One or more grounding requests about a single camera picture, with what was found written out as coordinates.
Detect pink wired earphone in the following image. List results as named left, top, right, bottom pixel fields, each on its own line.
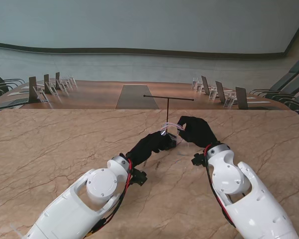
left=160, top=121, right=187, bottom=145

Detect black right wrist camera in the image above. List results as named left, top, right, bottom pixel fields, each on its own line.
left=191, top=153, right=207, bottom=167

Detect red black left arm cables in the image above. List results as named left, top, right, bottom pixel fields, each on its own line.
left=84, top=159, right=134, bottom=237

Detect red black arm cables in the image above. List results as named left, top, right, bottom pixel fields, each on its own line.
left=203, top=144, right=237, bottom=229
left=84, top=159, right=134, bottom=237

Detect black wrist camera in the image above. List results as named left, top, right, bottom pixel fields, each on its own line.
left=191, top=153, right=207, bottom=167
left=130, top=169, right=148, bottom=187

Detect black T rack marble base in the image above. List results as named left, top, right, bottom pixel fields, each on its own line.
left=143, top=94, right=195, bottom=150

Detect red black right arm cables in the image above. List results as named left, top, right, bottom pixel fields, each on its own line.
left=203, top=144, right=237, bottom=229

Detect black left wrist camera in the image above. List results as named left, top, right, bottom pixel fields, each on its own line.
left=130, top=169, right=148, bottom=187

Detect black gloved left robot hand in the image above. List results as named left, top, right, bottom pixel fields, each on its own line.
left=125, top=131, right=177, bottom=167

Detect dark upright desk screen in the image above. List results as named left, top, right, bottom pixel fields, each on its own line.
left=235, top=86, right=249, bottom=110
left=28, top=76, right=42, bottom=103
left=215, top=80, right=226, bottom=104
left=200, top=75, right=211, bottom=96
left=55, top=72, right=63, bottom=90
left=43, top=74, right=53, bottom=95

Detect grey table runner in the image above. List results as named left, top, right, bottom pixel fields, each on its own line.
left=115, top=84, right=160, bottom=110

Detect white zip tie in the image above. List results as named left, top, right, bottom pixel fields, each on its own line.
left=9, top=224, right=24, bottom=237

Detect brown wooden conference table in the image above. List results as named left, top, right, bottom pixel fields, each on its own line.
left=0, top=79, right=289, bottom=112

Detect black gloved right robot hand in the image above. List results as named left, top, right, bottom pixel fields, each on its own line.
left=176, top=116, right=221, bottom=150

